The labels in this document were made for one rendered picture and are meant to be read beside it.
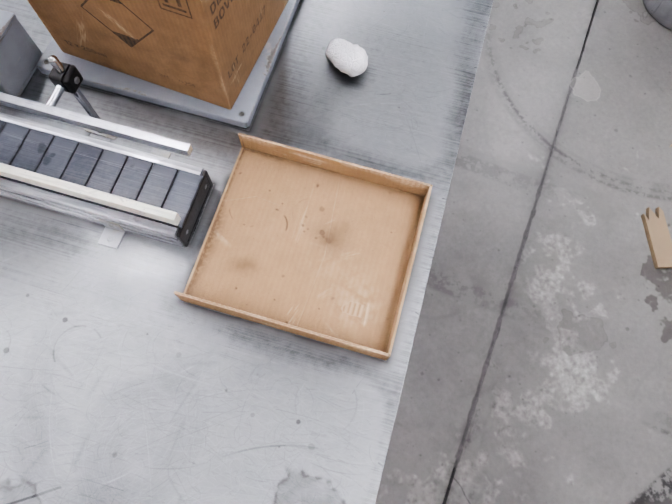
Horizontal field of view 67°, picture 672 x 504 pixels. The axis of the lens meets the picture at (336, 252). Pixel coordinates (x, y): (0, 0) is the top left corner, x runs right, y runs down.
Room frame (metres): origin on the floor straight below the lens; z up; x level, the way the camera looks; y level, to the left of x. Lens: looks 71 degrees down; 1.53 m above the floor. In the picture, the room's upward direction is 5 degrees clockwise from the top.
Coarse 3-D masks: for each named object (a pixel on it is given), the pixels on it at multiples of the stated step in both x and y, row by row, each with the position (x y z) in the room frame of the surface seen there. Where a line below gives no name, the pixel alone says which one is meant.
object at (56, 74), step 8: (56, 64) 0.41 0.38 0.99; (64, 64) 0.42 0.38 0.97; (56, 72) 0.41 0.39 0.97; (64, 72) 0.41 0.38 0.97; (72, 72) 0.41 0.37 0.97; (56, 80) 0.40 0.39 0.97; (64, 80) 0.40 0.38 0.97; (72, 80) 0.41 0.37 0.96; (80, 80) 0.42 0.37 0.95; (56, 88) 0.39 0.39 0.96; (64, 88) 0.40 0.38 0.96; (72, 88) 0.40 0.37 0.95; (56, 96) 0.38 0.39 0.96; (80, 96) 0.41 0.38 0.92; (48, 104) 0.37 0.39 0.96; (56, 104) 0.37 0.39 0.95; (88, 104) 0.41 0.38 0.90; (88, 112) 0.41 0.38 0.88
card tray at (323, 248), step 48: (240, 192) 0.32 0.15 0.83; (288, 192) 0.33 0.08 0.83; (336, 192) 0.34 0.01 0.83; (384, 192) 0.35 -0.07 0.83; (240, 240) 0.25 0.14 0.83; (288, 240) 0.25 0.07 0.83; (336, 240) 0.26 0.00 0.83; (384, 240) 0.27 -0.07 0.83; (192, 288) 0.17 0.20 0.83; (240, 288) 0.18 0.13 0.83; (288, 288) 0.18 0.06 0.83; (336, 288) 0.19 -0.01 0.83; (384, 288) 0.20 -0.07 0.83; (336, 336) 0.12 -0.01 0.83; (384, 336) 0.13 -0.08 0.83
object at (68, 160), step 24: (0, 120) 0.38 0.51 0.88; (0, 144) 0.34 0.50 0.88; (24, 144) 0.35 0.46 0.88; (48, 144) 0.35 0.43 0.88; (72, 144) 0.35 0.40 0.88; (24, 168) 0.31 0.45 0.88; (48, 168) 0.31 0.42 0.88; (72, 168) 0.32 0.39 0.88; (96, 168) 0.32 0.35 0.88; (120, 168) 0.32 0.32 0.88; (144, 168) 0.33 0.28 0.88; (168, 168) 0.33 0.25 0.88; (120, 192) 0.29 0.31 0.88; (144, 192) 0.29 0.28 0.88; (168, 192) 0.29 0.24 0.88; (192, 192) 0.30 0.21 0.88; (144, 216) 0.25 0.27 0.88
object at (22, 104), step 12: (0, 96) 0.37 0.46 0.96; (12, 96) 0.37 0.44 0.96; (24, 108) 0.36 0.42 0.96; (36, 108) 0.36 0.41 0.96; (48, 108) 0.36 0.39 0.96; (60, 120) 0.35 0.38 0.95; (72, 120) 0.34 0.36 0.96; (84, 120) 0.35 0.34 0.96; (96, 120) 0.35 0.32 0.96; (108, 132) 0.34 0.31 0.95; (120, 132) 0.33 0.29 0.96; (132, 132) 0.33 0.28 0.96; (144, 132) 0.34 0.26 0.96; (156, 144) 0.32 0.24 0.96; (168, 144) 0.32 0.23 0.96; (180, 144) 0.32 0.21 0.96
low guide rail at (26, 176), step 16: (16, 176) 0.28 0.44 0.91; (32, 176) 0.28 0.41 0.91; (48, 176) 0.28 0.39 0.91; (64, 192) 0.27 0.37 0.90; (80, 192) 0.26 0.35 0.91; (96, 192) 0.27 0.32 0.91; (128, 208) 0.25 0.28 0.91; (144, 208) 0.25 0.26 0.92; (160, 208) 0.25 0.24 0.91; (176, 224) 0.24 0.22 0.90
